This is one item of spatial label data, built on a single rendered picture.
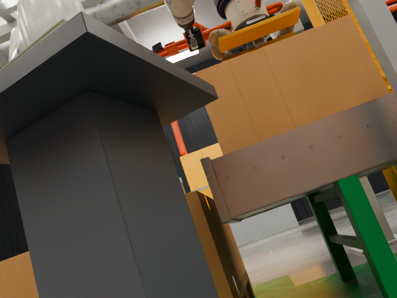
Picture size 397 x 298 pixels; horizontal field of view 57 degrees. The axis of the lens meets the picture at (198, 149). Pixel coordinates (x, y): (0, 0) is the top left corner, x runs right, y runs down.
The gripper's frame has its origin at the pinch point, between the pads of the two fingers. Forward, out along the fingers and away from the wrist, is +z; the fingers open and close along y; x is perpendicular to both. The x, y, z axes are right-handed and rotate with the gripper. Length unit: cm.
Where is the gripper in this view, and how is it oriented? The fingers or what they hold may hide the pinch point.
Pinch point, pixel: (192, 40)
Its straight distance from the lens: 169.3
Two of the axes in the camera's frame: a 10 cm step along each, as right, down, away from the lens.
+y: 3.2, 9.2, -2.4
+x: 9.4, -3.4, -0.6
